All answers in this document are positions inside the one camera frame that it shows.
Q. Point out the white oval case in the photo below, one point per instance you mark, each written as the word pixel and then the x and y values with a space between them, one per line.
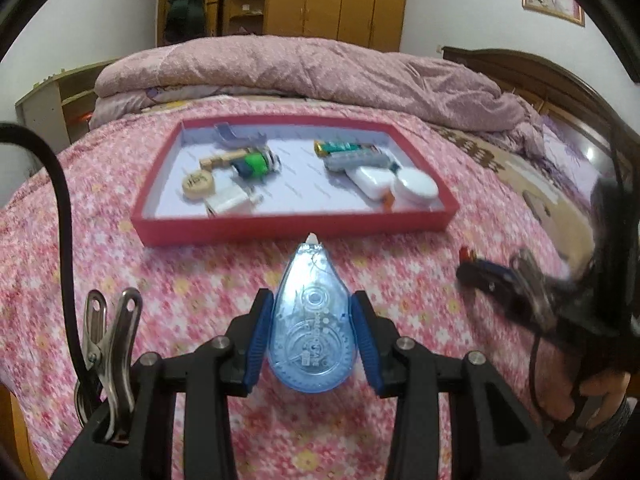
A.
pixel 372 182

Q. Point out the wooden shelf unit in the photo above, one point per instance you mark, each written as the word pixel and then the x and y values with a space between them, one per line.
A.
pixel 42 110

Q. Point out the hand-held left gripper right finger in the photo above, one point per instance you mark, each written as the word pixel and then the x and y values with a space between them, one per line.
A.
pixel 367 340

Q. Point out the green toy figure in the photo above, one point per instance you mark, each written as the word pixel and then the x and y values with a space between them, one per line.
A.
pixel 255 164

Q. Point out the pink folded quilt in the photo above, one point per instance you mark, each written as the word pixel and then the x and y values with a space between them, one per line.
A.
pixel 310 70

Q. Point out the round wooden chess piece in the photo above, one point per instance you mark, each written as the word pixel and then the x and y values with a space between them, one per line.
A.
pixel 198 185

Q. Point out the purple pillow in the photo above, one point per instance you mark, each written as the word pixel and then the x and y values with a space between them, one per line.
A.
pixel 575 155

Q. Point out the person's right forearm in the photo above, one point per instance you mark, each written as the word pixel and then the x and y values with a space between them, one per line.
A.
pixel 610 445

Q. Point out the white charger plug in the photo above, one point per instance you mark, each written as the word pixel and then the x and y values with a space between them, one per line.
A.
pixel 227 202

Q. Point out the grey building block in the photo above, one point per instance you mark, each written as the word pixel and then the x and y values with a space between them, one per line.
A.
pixel 350 162

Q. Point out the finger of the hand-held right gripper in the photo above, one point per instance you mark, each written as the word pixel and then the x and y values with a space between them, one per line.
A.
pixel 492 269
pixel 482 285

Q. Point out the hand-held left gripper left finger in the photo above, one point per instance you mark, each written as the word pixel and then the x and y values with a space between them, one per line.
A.
pixel 257 340

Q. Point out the person's right hand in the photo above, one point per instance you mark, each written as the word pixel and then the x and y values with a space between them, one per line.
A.
pixel 602 395

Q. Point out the blue correction tape dispenser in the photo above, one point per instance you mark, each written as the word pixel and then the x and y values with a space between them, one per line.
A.
pixel 312 330

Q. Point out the white-capped orange bottle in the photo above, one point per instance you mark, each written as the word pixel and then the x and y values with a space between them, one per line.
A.
pixel 415 187

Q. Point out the notched wooden stick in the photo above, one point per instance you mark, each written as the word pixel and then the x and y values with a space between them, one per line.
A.
pixel 220 159

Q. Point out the dark wooden headboard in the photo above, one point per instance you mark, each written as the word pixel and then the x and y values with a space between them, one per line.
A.
pixel 540 67

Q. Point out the red shallow cardboard box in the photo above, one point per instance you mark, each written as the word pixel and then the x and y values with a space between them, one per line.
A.
pixel 300 190

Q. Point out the metal spring clip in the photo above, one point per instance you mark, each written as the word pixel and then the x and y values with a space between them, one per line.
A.
pixel 120 330

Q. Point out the blue plastic hook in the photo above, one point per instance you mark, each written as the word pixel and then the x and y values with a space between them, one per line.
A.
pixel 225 132

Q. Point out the dark hanging jacket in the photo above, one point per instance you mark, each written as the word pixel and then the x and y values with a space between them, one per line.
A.
pixel 185 15

